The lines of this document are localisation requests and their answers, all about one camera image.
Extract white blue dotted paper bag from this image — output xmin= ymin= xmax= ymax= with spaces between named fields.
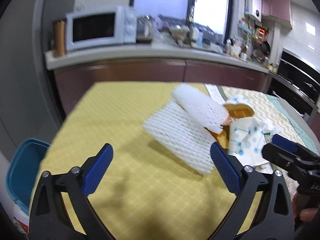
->
xmin=223 ymin=95 xmax=281 ymax=174

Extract white foam net large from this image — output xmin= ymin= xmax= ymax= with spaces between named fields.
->
xmin=142 ymin=100 xmax=216 ymax=175

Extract blue plastic trash bin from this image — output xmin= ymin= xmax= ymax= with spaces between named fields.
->
xmin=5 ymin=138 xmax=50 ymax=215

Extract maroon lower kitchen cabinets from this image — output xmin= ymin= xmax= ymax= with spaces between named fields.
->
xmin=53 ymin=58 xmax=269 ymax=114

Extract kitchen window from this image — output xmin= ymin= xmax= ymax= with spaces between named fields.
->
xmin=130 ymin=0 xmax=233 ymax=44

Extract person's right hand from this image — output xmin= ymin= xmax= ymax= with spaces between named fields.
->
xmin=292 ymin=192 xmax=319 ymax=223

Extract white patterned table runner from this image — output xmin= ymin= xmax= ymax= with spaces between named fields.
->
xmin=203 ymin=83 xmax=320 ymax=203

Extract black built-in oven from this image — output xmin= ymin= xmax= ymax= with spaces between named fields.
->
xmin=267 ymin=49 xmax=319 ymax=125

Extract yellow quilted tablecloth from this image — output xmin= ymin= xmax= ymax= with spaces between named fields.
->
xmin=40 ymin=82 xmax=235 ymax=239

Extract black frying pan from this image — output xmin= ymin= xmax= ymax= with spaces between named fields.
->
xmin=261 ymin=41 xmax=271 ymax=56

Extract grey refrigerator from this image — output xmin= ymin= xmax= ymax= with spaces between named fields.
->
xmin=1 ymin=0 xmax=75 ymax=159

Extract white countertop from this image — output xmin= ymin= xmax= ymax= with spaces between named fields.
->
xmin=44 ymin=44 xmax=269 ymax=74

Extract copper steel tumbler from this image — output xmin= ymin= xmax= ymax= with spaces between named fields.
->
xmin=54 ymin=20 xmax=66 ymax=57

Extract glass jar on counter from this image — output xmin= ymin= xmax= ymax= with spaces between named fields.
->
xmin=136 ymin=15 xmax=153 ymax=44

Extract white microwave oven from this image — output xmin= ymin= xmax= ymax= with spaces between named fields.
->
xmin=66 ymin=6 xmax=138 ymax=52

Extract pink upper wall cabinet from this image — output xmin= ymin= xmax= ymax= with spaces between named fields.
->
xmin=262 ymin=0 xmax=293 ymax=30

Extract white wall water heater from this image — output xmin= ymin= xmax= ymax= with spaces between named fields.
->
xmin=245 ymin=0 xmax=262 ymax=22

